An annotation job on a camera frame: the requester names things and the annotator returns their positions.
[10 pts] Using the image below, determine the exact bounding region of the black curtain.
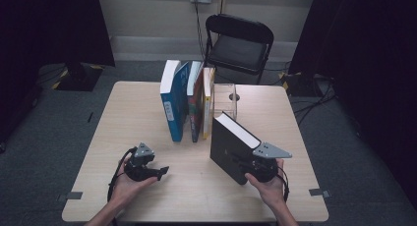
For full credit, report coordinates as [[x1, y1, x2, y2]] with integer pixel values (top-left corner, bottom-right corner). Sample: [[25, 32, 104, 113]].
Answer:
[[288, 0, 417, 208], [0, 0, 116, 145]]

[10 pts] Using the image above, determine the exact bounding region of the thick blue book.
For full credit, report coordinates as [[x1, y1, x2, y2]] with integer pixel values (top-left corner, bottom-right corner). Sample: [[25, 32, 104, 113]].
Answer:
[[158, 59, 192, 143]]

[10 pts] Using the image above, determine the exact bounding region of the left hand-held gripper black cable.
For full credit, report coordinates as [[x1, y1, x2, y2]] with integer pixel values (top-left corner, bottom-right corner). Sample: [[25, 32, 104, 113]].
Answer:
[[106, 146, 138, 226]]

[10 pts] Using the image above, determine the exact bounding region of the person's right hand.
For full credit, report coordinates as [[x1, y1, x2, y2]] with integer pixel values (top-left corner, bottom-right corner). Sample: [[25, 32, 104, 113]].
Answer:
[[244, 158, 286, 210]]

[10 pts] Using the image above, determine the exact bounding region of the yellow picture-cover book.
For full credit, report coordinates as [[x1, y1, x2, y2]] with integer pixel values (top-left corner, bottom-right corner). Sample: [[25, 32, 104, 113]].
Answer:
[[202, 67, 217, 141]]

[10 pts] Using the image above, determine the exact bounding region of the person's left hand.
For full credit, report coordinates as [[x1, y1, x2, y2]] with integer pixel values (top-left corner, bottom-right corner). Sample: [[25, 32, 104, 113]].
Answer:
[[110, 156, 158, 209]]

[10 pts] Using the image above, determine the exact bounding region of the black hardcover book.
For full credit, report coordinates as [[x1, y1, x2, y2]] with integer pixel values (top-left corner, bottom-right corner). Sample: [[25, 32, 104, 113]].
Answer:
[[208, 110, 263, 187]]

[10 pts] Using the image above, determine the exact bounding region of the black floor cable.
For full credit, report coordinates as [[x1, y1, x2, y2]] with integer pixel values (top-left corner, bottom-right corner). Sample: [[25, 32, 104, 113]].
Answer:
[[292, 73, 337, 126]]

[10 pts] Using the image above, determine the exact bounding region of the right hand-held gripper black cable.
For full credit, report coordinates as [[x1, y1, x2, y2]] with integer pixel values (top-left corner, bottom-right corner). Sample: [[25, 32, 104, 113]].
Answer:
[[276, 166, 291, 202]]

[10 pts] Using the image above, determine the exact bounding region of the grey tape piece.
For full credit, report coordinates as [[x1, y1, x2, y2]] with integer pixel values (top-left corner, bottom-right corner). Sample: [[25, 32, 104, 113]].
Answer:
[[56, 191, 84, 202], [308, 188, 331, 199]]

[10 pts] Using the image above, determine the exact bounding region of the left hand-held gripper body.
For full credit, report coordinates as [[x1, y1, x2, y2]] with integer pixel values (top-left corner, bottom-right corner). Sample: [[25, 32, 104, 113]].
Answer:
[[123, 141, 158, 183]]

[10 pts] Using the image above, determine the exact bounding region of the black folding chair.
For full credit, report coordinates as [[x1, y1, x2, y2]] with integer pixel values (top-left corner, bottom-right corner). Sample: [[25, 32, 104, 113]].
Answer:
[[202, 13, 275, 85]]

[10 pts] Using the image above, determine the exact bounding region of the black stand base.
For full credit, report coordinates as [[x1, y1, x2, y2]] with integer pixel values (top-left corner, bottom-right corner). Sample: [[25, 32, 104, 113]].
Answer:
[[51, 61, 104, 92], [277, 71, 329, 98]]

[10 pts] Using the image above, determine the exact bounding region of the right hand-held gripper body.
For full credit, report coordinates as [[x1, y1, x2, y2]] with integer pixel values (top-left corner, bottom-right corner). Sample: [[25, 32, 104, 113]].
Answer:
[[243, 141, 293, 184]]

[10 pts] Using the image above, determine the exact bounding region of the clear acrylic book rack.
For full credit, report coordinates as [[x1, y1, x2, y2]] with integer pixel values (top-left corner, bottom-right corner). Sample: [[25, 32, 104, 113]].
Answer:
[[188, 83, 238, 136]]

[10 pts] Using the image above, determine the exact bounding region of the red book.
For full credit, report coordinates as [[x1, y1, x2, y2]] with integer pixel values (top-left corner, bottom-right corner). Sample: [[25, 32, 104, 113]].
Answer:
[[186, 60, 206, 143]]

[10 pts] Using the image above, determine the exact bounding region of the black socket cable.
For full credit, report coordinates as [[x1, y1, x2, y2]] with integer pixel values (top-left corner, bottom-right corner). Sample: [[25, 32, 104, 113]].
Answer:
[[193, 0, 207, 61]]

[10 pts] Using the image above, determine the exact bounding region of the hand-held gripper black cable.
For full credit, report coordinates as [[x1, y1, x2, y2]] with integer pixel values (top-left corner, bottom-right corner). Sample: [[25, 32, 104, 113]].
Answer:
[[276, 166, 291, 202], [106, 146, 138, 226]]

